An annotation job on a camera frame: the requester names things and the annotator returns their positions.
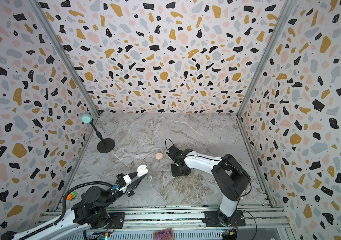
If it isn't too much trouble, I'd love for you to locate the white earbud charging case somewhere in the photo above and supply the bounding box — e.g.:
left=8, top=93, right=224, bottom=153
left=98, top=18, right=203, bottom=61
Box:
left=137, top=165, right=148, bottom=178

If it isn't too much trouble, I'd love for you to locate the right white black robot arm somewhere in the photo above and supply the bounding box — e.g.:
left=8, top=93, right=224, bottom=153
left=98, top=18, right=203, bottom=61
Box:
left=166, top=145, right=251, bottom=222

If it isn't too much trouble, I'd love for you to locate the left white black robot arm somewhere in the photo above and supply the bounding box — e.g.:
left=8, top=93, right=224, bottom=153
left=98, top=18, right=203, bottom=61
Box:
left=1, top=170, right=147, bottom=240

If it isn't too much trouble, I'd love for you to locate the pink earbud charging case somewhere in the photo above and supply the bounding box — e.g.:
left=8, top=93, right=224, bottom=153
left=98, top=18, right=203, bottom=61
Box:
left=155, top=153, right=163, bottom=160

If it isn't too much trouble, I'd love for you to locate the microphone stand with green ball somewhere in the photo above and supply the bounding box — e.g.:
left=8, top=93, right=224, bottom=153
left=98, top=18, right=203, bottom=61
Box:
left=81, top=113, right=115, bottom=154

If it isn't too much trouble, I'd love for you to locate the orange green connector block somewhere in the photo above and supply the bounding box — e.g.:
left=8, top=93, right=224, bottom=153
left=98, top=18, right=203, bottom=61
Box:
left=66, top=191, right=78, bottom=201

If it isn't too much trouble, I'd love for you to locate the small electronics board with leds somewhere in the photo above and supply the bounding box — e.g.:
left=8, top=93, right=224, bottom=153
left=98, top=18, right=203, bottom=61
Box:
left=97, top=232, right=112, bottom=240

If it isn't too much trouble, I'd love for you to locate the pink circuit board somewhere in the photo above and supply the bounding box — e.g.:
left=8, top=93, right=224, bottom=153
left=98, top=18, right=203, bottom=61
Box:
left=153, top=228, right=174, bottom=240

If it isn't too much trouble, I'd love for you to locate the right small electronics board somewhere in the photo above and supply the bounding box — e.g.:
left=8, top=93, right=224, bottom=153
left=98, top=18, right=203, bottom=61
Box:
left=221, top=230, right=238, bottom=240

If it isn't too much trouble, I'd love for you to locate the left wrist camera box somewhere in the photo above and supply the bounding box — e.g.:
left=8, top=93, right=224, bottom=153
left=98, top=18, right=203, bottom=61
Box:
left=115, top=175, right=132, bottom=193

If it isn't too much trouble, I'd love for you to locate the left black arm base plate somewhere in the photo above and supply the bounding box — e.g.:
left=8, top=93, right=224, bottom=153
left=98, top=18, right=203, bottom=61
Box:
left=97, top=212, right=125, bottom=231

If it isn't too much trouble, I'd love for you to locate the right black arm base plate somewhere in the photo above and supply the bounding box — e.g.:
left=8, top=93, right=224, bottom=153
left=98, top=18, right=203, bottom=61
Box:
left=202, top=210, right=246, bottom=228

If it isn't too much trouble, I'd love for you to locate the black corrugated cable conduit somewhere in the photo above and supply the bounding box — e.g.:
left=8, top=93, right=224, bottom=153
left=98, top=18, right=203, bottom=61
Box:
left=17, top=181, right=114, bottom=240

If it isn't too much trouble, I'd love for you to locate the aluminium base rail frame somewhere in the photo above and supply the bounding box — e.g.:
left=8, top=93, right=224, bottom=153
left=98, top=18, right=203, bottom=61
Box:
left=32, top=205, right=293, bottom=240

